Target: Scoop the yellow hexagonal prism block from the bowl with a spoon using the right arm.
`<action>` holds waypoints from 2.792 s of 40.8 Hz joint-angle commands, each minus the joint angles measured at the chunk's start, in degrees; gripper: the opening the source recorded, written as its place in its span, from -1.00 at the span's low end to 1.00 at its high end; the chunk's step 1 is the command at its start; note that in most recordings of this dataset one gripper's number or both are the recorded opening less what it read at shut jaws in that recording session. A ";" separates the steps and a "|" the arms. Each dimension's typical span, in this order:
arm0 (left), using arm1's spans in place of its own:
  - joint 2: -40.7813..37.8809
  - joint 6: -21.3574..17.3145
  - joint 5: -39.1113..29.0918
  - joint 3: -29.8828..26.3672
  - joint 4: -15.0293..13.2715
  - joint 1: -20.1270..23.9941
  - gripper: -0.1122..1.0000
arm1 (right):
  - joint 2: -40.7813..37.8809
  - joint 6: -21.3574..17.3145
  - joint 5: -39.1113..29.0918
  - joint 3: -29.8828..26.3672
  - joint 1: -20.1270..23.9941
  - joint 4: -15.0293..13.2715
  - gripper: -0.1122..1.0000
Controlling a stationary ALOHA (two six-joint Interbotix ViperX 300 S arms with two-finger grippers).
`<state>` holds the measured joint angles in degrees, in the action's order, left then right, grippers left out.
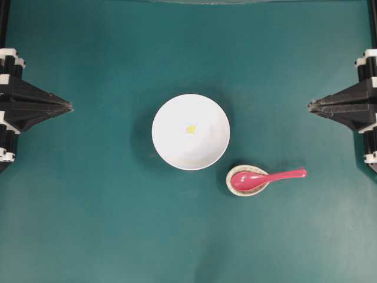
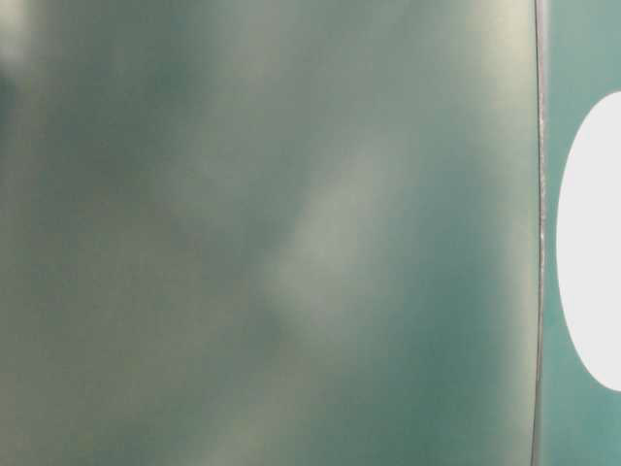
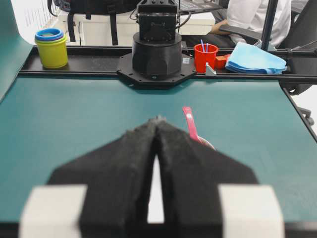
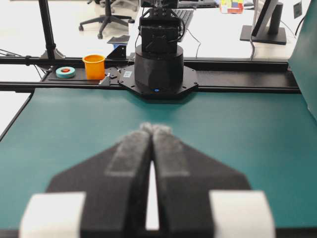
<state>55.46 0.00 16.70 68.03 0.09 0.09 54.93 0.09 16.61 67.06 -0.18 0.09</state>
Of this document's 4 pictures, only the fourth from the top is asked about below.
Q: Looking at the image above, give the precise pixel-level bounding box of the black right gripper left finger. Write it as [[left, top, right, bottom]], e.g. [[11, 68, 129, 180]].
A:
[[19, 130, 152, 238]]

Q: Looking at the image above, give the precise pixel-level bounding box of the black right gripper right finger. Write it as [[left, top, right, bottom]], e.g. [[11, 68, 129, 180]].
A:
[[153, 125, 275, 238]]

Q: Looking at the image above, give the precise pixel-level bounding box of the teal tape roll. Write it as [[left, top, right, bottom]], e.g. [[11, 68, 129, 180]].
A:
[[55, 66, 76, 79]]

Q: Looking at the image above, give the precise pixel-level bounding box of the orange plastic cup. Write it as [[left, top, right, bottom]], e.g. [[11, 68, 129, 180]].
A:
[[82, 55, 105, 80]]

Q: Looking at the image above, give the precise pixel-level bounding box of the black office chair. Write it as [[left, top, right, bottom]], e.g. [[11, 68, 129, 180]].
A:
[[78, 0, 139, 39]]

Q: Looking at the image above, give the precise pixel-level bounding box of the black monitor on stand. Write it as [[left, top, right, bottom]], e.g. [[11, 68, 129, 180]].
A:
[[240, 0, 287, 45]]

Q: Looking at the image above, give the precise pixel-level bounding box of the black keyboard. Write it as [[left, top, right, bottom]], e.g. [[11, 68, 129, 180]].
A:
[[173, 9, 194, 33]]

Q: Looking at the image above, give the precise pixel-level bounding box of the colourful box on desk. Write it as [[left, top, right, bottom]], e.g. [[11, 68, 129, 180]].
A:
[[219, 0, 244, 14]]

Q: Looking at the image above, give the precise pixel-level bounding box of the black aluminium rail frame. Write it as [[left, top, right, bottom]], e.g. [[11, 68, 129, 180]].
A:
[[0, 57, 300, 99]]

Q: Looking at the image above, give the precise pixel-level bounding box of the black camera tripod pole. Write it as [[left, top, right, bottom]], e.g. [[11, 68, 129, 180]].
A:
[[38, 0, 65, 60]]

